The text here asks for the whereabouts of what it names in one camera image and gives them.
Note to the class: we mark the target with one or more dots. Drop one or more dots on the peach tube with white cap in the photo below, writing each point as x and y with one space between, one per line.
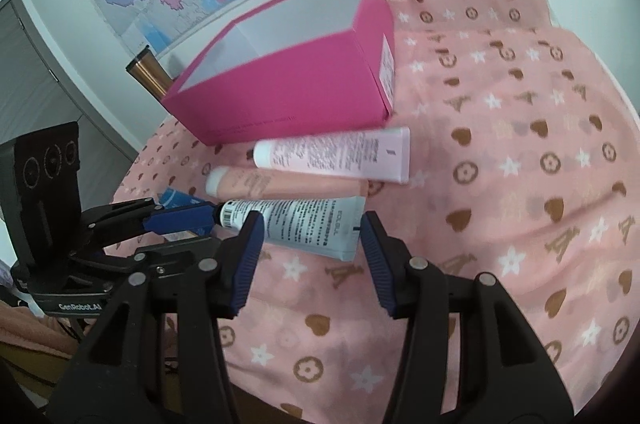
260 183

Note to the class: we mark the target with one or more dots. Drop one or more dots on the pink printed blanket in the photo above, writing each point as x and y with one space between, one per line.
500 204

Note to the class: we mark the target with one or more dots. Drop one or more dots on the person's left forearm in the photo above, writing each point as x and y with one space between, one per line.
30 329

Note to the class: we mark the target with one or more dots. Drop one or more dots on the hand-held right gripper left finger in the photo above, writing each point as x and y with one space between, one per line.
247 254

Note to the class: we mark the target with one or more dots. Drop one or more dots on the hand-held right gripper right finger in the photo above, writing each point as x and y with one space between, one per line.
377 264

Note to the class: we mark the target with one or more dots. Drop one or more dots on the grey cabinet door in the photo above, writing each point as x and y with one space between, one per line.
40 79

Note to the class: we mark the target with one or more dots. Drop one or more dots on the blue and white box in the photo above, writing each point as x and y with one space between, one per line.
175 198

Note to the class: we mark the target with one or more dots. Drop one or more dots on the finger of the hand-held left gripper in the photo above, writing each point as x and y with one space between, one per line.
185 216
170 249

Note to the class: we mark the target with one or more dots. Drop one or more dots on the copper metal tumbler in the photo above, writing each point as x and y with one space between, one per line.
152 77

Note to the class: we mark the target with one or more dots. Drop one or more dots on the pale blue printed tube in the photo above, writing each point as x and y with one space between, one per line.
310 224

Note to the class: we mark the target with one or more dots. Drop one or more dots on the light pink printed tube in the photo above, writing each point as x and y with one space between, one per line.
330 154

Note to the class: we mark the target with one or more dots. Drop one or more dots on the pink cardboard box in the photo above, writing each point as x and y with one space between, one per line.
280 89

